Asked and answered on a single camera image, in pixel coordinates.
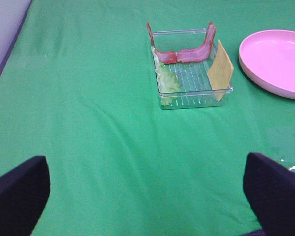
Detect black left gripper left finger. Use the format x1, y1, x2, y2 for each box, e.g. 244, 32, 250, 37
0, 156, 50, 236

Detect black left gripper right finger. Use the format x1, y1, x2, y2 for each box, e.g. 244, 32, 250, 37
243, 152, 295, 236

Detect green lettuce leaf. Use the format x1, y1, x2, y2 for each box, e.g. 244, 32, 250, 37
151, 46, 181, 93

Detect pink bacon strip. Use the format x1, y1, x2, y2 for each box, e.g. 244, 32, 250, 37
177, 21, 217, 63

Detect dark red bacon strip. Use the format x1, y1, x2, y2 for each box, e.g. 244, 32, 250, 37
146, 21, 177, 64

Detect green tablecloth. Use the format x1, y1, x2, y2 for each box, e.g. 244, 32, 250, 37
0, 0, 295, 236

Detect yellow cheese slice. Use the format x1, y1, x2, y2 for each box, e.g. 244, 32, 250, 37
207, 39, 234, 101

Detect pink plate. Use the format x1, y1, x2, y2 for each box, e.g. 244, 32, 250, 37
238, 29, 295, 100

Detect clear plastic tray left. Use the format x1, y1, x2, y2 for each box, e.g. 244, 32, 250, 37
152, 29, 233, 110

